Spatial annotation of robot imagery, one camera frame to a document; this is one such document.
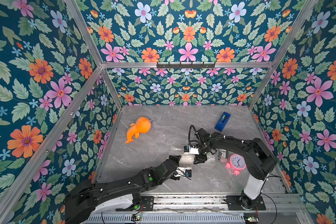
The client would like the clear bubble wrap sheet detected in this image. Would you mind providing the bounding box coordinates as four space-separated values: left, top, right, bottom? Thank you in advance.
169 146 222 172

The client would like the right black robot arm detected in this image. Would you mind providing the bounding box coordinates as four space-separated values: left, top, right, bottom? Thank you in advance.
188 128 277 210

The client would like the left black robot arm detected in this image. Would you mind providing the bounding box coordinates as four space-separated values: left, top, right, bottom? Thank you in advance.
64 155 181 224

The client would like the american flag can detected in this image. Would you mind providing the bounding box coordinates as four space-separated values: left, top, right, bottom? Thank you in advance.
218 149 229 163

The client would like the blue tape dispenser box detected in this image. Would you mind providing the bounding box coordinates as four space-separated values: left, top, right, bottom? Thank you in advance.
215 112 231 132

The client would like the pink alarm clock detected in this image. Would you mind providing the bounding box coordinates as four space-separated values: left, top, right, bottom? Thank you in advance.
225 154 246 176

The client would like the orange plush toy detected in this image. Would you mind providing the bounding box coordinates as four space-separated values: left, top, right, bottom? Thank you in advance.
125 117 152 143

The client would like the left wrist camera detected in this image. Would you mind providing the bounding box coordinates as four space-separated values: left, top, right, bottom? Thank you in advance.
174 167 192 178

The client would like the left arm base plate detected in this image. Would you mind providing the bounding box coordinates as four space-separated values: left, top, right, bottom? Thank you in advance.
133 195 155 212

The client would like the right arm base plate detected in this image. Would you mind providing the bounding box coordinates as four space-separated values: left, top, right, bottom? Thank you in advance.
224 195 266 211

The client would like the aluminium front rail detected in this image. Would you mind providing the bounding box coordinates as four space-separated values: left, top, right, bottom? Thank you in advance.
141 192 308 213

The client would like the black wall hook rail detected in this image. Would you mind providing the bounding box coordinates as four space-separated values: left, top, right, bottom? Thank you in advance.
156 62 216 70

